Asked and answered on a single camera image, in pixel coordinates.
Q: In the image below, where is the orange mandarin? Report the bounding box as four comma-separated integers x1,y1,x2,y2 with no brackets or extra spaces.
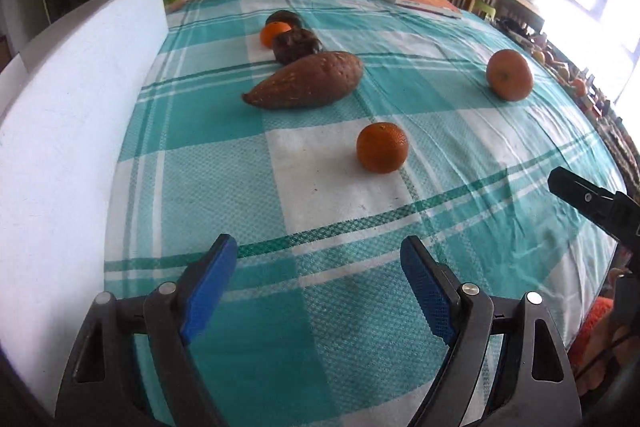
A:
260,21,292,48
356,122,410,174
486,49,534,102

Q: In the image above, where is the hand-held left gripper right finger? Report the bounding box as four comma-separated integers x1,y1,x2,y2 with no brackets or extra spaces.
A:
400,235,583,427

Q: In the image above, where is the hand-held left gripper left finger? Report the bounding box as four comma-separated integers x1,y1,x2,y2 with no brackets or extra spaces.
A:
54,233,238,427

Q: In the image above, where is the patterned cloth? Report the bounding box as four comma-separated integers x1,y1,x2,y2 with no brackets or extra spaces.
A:
520,29,640,200

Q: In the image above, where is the dark brown round fruit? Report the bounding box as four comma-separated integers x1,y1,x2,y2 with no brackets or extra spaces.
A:
265,10,303,30
272,29,323,65

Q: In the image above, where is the orange fuzzy cloth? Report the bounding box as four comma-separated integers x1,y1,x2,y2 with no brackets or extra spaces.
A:
570,296,621,370

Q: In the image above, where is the wooden side table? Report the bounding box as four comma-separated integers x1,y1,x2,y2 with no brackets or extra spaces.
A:
481,0,547,34

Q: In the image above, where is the brown sweet potato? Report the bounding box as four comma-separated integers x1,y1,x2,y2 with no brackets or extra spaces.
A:
242,51,364,110

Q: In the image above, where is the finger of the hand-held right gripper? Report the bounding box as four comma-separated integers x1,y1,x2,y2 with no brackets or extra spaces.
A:
615,274,640,333
547,167,640,253

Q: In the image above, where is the teal checked tablecloth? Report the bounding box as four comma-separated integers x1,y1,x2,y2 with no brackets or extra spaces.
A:
102,0,628,427

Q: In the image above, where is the white cardboard box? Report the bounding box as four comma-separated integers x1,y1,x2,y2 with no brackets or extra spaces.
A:
0,0,168,418

